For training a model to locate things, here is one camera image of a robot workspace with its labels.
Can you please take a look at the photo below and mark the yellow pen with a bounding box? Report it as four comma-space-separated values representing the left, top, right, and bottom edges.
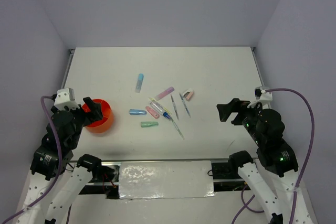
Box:
149, 97, 171, 114

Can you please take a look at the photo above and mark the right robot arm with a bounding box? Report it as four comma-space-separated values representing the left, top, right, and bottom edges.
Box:
216, 98, 313, 223

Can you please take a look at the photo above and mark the blue plastic case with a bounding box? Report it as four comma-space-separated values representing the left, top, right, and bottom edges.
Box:
129, 109, 147, 115

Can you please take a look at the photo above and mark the clear spray bottle blue cap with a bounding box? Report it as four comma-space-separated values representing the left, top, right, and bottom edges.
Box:
150, 101, 172, 121

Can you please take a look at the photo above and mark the blue capped highlighter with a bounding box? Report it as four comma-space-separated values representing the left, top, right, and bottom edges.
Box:
135, 73, 144, 93

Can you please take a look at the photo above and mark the pink plastic case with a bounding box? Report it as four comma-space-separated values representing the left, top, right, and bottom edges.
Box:
145, 106, 160, 119

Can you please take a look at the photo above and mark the clear blue pen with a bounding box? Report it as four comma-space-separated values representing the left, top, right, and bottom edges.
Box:
179, 93, 191, 118
170, 94, 180, 120

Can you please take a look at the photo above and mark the foil covered panel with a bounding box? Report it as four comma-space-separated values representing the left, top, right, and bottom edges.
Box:
119, 161, 215, 199

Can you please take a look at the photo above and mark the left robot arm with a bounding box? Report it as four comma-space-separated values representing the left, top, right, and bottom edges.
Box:
4, 96, 103, 223

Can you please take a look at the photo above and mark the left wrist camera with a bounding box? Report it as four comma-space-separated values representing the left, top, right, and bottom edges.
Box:
54, 88, 78, 110

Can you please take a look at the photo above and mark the green plastic case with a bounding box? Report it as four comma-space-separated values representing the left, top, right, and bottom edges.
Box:
140, 121, 159, 128

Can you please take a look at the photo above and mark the metal rail base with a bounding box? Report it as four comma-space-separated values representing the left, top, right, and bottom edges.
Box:
80, 159, 245, 200

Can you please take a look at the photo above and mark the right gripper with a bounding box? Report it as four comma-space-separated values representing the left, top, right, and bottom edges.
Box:
216, 96, 265, 144

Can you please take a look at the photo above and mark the orange round organizer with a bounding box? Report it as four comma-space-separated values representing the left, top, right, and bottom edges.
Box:
81, 99, 114, 134

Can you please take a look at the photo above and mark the clear green pen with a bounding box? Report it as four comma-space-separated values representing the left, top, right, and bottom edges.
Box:
171, 119, 185, 139

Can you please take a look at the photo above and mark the pink purple highlighter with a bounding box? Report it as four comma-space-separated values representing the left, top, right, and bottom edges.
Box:
154, 87, 174, 101

